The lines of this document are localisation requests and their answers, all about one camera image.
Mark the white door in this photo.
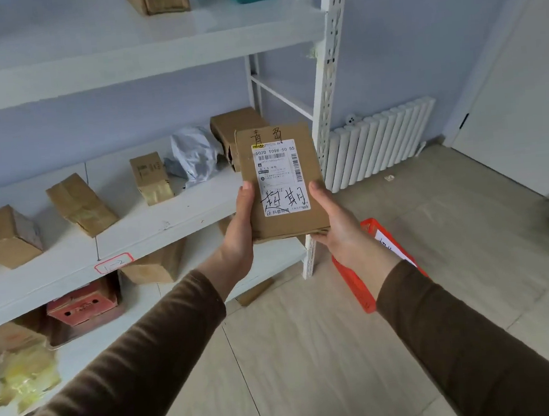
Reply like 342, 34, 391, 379
438, 0, 549, 209

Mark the red printed cardboard box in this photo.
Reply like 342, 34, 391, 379
44, 277, 121, 329

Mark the plain cardboard box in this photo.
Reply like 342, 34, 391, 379
117, 237, 190, 288

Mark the red bordered shelf label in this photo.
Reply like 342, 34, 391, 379
93, 252, 136, 276

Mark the person's left forearm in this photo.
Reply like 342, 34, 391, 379
0, 247, 248, 416

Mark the yellow taped cardboard parcel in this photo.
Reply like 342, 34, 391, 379
0, 318, 65, 416

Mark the person's right hand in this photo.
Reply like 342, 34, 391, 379
307, 174, 391, 275

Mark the white metal shelf unit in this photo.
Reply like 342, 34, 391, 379
0, 0, 387, 416

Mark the red plastic crate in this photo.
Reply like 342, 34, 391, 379
328, 213, 433, 317

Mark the cardboard parcel white label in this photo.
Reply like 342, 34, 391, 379
234, 120, 332, 245

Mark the white paper sheet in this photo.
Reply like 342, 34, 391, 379
373, 225, 418, 271

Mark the person's left hand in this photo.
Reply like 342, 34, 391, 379
211, 180, 264, 287

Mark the flat cardboard piece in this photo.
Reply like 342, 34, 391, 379
233, 277, 278, 308

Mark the person's right forearm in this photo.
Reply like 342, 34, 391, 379
350, 234, 549, 416

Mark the taped brown cardboard box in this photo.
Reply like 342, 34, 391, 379
44, 170, 121, 242

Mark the large brown cardboard box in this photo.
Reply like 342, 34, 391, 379
208, 105, 274, 174

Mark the white radiator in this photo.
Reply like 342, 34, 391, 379
317, 96, 444, 194

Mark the grey plastic mailer bag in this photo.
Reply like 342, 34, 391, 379
161, 123, 227, 191

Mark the cardboard box with grey label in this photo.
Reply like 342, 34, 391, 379
0, 202, 46, 271

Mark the small upright cardboard box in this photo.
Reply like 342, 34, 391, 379
128, 150, 176, 208

